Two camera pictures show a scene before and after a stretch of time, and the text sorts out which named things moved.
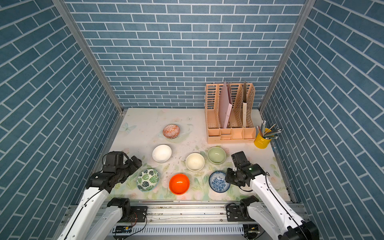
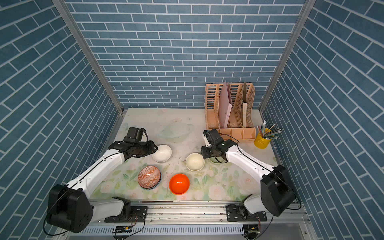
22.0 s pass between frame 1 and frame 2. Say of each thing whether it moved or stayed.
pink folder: stayed
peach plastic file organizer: stayed
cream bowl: stayed
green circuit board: stayed
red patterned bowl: moved
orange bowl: stayed
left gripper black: moved
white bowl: stayed
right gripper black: moved
